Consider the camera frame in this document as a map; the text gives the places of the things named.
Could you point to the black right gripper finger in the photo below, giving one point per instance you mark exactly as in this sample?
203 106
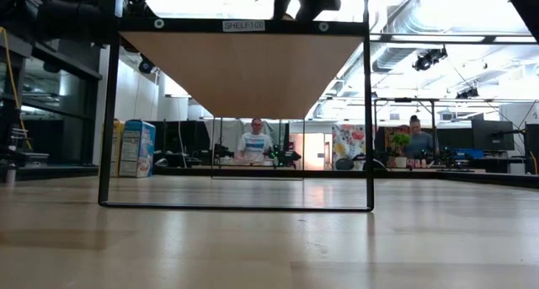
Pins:
318 2
285 0

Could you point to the blue Rice Krispies cereal box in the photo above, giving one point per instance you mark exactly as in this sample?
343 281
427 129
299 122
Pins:
137 150

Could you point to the yellow cereal box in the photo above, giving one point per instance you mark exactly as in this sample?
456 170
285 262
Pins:
115 150

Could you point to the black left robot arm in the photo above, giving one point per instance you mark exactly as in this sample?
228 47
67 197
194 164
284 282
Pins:
71 13

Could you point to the black background robot arm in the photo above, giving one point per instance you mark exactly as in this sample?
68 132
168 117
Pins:
284 156

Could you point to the white shelf label sticker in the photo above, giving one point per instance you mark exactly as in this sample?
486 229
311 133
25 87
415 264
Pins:
243 25

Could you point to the black ceiling spotlight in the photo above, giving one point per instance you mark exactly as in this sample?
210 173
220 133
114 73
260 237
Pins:
467 93
429 59

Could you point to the white floral cloth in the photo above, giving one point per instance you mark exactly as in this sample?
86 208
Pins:
348 143

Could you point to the grey hanging curtain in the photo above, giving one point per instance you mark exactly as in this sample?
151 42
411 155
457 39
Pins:
227 133

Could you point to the dark red patterned cloth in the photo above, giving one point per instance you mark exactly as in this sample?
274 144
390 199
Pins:
391 131

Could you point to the person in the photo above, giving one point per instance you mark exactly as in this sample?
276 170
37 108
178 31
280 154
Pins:
419 141
254 146

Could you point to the black round ball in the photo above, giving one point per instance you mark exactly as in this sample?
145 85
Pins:
344 164

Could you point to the green plant in white pot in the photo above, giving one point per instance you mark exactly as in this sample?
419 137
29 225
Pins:
400 148

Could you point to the blue storage bin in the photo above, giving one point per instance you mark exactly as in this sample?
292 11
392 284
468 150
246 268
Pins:
469 154

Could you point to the black computer monitor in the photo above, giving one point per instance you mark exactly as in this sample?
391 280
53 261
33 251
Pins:
492 135
532 148

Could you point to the white bottle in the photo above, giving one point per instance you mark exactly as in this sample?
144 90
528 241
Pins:
10 175

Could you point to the wooden shelf with black frame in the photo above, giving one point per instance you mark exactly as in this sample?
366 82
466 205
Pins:
248 70

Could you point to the black round ceiling camera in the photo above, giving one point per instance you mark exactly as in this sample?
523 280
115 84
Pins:
145 65

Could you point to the black metal frame stand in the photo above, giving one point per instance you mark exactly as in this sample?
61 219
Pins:
433 112

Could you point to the black table edge rail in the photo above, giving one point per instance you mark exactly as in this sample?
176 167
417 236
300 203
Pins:
177 171

